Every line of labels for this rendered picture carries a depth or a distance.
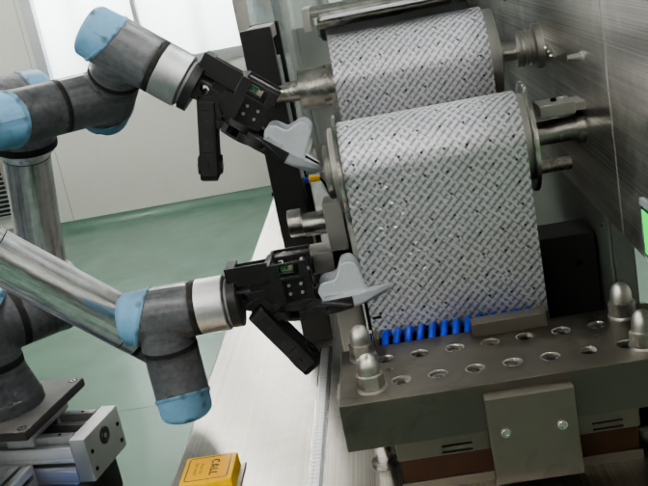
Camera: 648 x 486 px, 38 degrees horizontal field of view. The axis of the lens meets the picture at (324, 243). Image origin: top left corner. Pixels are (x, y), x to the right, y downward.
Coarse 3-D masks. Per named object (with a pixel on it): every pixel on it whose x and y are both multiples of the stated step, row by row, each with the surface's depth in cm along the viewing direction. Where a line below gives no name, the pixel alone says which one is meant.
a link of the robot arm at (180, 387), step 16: (176, 352) 125; (192, 352) 127; (160, 368) 126; (176, 368) 126; (192, 368) 127; (160, 384) 127; (176, 384) 126; (192, 384) 127; (160, 400) 128; (176, 400) 127; (192, 400) 127; (208, 400) 130; (176, 416) 128; (192, 416) 128
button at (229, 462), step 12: (204, 456) 126; (216, 456) 125; (228, 456) 124; (192, 468) 123; (204, 468) 123; (216, 468) 122; (228, 468) 121; (180, 480) 121; (192, 480) 120; (204, 480) 120; (216, 480) 119; (228, 480) 119
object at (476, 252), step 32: (480, 192) 121; (512, 192) 120; (384, 224) 122; (416, 224) 122; (448, 224) 122; (480, 224) 122; (512, 224) 122; (384, 256) 124; (416, 256) 123; (448, 256) 123; (480, 256) 123; (512, 256) 123; (416, 288) 125; (448, 288) 125; (480, 288) 124; (512, 288) 124; (544, 288) 124; (384, 320) 126; (416, 320) 126; (448, 320) 126
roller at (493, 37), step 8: (488, 8) 144; (488, 16) 141; (488, 24) 140; (488, 32) 140; (496, 32) 139; (496, 40) 139; (496, 48) 139; (496, 56) 139; (496, 64) 140; (496, 72) 140; (496, 80) 141; (496, 88) 142
